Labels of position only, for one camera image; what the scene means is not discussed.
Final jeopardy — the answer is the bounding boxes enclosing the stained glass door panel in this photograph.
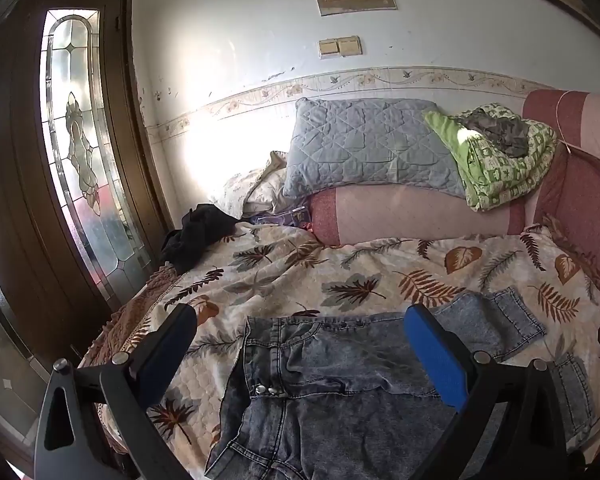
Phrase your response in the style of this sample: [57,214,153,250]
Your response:
[40,7,153,286]

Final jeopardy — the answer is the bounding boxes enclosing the leaf print blanket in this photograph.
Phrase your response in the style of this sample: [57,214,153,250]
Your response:
[80,222,600,480]

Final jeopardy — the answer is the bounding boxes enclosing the grey quilted pillow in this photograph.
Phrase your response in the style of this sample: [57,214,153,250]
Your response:
[282,97,468,201]

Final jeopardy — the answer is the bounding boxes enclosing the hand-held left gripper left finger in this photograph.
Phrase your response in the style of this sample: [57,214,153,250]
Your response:
[34,302,198,480]

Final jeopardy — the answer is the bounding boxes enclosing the white floral pillow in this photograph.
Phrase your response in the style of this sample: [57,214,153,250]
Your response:
[207,150,311,221]

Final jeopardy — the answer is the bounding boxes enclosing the blue denim pants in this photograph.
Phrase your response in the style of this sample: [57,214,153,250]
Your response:
[205,290,588,480]

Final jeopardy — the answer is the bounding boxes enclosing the brown wooden door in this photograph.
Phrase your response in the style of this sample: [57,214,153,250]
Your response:
[0,0,176,461]

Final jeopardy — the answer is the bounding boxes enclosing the grey crumpled cloth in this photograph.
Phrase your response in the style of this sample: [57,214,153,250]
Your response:
[462,110,531,158]

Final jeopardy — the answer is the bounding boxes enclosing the black cloth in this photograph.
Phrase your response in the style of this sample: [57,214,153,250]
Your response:
[159,203,238,276]

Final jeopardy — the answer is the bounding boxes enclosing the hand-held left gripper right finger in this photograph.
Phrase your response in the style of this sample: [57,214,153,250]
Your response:
[404,304,571,480]

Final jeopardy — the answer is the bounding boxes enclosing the beige light switch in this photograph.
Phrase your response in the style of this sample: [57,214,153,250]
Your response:
[319,36,363,58]

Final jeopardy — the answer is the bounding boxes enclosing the brown fringed bedspread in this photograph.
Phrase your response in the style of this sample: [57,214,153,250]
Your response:
[80,265,181,366]

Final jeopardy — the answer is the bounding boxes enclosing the green patterned quilt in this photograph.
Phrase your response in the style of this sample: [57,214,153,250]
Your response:
[424,102,558,212]

